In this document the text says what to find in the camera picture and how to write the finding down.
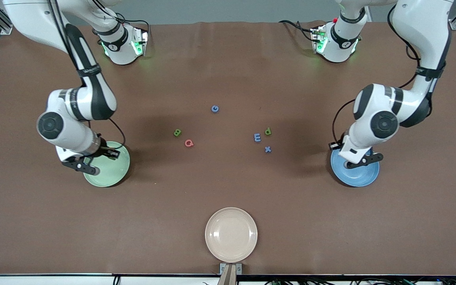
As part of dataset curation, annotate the blue plate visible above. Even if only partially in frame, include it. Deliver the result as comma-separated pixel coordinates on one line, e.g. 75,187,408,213
330,147,380,188

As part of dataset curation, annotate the grey base connector box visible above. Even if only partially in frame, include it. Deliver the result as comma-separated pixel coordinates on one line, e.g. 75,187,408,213
310,26,328,55
132,28,150,57

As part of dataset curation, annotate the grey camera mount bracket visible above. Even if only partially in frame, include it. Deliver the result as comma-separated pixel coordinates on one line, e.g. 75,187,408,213
220,263,243,285

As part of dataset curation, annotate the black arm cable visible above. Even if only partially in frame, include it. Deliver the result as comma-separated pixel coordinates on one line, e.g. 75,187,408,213
332,4,434,145
47,0,127,151

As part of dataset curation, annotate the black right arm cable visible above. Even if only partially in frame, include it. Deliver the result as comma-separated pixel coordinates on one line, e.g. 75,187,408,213
47,0,127,151

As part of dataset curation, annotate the beige plate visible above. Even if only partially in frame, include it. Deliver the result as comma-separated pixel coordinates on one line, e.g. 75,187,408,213
205,207,258,263

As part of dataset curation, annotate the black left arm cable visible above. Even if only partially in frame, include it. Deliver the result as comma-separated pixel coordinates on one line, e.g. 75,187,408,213
332,4,434,145

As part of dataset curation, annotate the green plate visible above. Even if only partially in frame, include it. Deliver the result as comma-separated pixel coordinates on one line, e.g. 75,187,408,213
83,141,131,188

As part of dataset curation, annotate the brown table mat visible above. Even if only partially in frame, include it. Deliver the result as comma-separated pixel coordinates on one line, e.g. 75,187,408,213
0,21,456,276

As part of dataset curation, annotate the black base power cable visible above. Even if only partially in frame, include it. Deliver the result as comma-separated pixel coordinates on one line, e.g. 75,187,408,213
279,20,314,40
117,14,150,34

